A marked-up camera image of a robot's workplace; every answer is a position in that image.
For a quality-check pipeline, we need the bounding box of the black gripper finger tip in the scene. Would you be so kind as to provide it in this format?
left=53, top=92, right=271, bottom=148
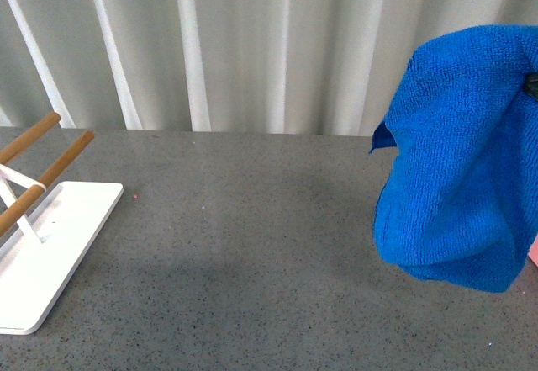
left=523, top=72, right=538, bottom=101

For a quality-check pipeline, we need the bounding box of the blue microfiber cloth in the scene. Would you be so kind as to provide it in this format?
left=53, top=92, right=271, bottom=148
left=372, top=24, right=537, bottom=293

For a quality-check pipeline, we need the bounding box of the pink plastic bin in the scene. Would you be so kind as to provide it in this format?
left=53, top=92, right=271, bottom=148
left=528, top=237, right=538, bottom=266

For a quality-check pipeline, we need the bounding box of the white pleated curtain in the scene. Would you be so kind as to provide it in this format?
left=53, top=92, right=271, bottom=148
left=1, top=0, right=537, bottom=135

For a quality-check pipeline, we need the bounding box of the wooden rack rod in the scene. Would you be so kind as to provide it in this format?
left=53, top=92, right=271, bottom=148
left=1, top=112, right=61, bottom=165
left=1, top=130, right=94, bottom=236

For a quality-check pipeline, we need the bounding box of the white towel rack base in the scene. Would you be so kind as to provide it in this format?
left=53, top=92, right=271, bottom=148
left=1, top=166, right=124, bottom=335

